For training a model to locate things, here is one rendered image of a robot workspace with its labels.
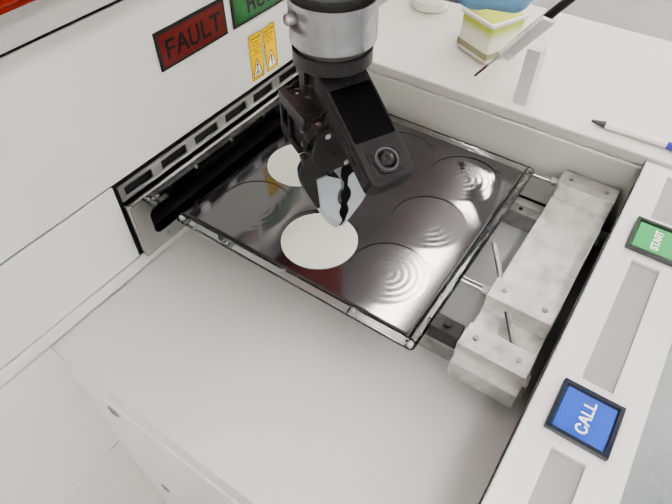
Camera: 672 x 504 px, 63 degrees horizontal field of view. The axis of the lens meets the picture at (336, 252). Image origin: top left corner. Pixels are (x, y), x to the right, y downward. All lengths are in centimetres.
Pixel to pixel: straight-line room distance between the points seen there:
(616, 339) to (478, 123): 42
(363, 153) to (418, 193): 33
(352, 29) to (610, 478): 42
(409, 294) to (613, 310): 22
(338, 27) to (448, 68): 50
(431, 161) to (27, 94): 53
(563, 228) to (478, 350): 27
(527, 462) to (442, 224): 35
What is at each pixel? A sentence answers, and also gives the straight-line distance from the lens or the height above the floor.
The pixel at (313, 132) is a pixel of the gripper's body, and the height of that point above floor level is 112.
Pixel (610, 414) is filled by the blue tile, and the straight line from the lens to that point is 57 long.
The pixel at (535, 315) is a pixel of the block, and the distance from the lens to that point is 68.
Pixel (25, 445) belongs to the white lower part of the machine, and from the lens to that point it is 90.
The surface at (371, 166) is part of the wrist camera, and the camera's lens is 47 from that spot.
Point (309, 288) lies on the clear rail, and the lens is 67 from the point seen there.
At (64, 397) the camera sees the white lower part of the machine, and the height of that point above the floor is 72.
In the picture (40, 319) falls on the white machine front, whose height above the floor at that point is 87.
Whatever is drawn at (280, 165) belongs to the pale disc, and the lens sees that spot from 84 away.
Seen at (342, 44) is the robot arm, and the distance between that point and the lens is 47.
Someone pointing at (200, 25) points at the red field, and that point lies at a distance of 76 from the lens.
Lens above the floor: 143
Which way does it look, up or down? 49 degrees down
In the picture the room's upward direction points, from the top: straight up
